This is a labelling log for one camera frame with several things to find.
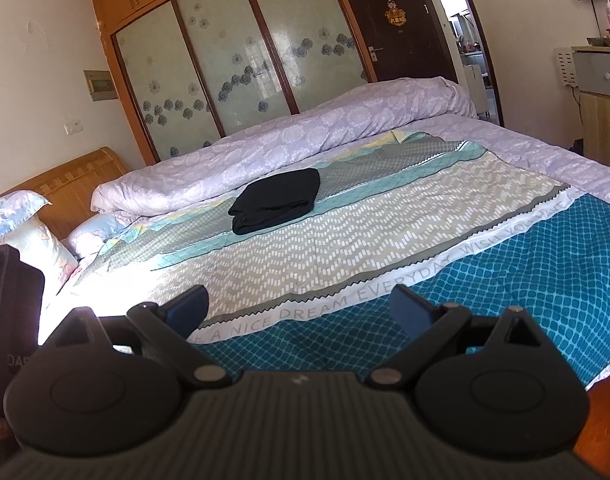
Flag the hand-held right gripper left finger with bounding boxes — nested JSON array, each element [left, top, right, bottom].
[[40, 284, 234, 389]]

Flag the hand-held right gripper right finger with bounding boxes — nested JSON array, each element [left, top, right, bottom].
[[367, 284, 548, 389]]

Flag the black pants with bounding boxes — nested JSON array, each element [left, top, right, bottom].
[[228, 168, 321, 236]]

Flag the floral pillow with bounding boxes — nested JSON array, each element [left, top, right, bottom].
[[67, 211, 136, 262], [15, 217, 82, 311], [0, 190, 54, 251]]

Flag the bed with patterned quilt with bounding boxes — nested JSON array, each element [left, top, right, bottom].
[[37, 130, 610, 387]]

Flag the wooden headboard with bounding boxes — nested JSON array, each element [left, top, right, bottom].
[[0, 146, 128, 241]]

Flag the lavender duvet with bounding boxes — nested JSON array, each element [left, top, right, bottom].
[[91, 76, 478, 217]]

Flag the lavender bed sheet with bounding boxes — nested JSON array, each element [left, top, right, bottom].
[[425, 112, 610, 202]]

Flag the wooden footboard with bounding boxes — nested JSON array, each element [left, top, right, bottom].
[[574, 349, 610, 480]]

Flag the wooden wardrobe with floral panels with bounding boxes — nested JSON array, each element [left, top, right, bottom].
[[87, 0, 378, 167]]

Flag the dark brown door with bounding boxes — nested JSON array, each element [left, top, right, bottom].
[[330, 0, 458, 86]]

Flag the wooden cabinet with grey drawer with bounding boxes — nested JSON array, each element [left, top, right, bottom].
[[572, 46, 610, 182]]

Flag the gold door ornament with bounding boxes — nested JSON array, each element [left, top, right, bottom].
[[382, 0, 408, 29]]

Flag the wall switch panel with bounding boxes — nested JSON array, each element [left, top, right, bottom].
[[83, 69, 118, 101]]

